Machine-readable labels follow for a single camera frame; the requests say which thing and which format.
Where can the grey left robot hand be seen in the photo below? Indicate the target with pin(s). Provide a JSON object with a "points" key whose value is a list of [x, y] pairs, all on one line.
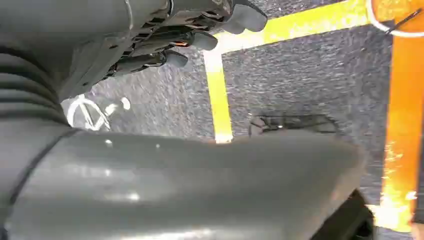
{"points": [[198, 185]]}

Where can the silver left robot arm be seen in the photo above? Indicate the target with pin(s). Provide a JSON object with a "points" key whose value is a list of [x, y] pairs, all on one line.
{"points": [[23, 82]]}

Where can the yellow floor tape strip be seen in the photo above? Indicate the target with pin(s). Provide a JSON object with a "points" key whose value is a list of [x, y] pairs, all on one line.
{"points": [[308, 23], [218, 99]]}

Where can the orange floor tape strip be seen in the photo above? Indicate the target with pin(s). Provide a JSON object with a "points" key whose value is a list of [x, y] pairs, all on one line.
{"points": [[402, 116]]}

